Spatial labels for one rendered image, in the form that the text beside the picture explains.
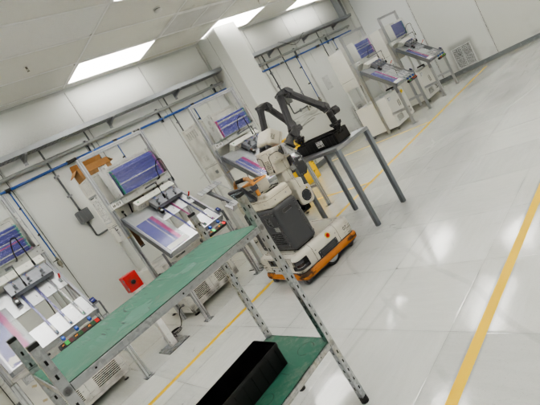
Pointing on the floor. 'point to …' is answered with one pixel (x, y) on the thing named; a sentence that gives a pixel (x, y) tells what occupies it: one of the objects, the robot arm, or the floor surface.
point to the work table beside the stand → (353, 173)
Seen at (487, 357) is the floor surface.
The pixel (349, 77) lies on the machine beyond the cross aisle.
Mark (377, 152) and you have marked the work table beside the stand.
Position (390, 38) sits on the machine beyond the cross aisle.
